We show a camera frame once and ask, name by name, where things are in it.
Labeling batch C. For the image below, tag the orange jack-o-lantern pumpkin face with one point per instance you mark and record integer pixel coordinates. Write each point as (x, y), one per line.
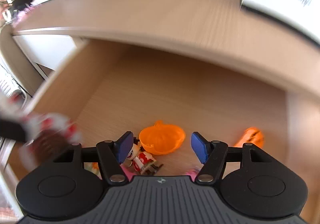
(251, 135)

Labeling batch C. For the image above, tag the orange pumpkin bowl half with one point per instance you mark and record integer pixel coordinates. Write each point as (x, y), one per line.
(161, 139)

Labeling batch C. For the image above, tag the red white plastic packet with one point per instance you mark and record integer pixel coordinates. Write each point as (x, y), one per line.
(47, 135)

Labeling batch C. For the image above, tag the doll figure keychain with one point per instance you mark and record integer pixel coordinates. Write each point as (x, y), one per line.
(141, 162)

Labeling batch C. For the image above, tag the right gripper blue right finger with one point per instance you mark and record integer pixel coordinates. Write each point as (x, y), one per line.
(212, 154)

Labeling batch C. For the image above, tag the pink eraser biscuit blister pack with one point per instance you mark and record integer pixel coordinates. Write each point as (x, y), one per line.
(192, 173)

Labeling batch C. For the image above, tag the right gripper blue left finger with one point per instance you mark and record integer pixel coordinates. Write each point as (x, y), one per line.
(111, 155)

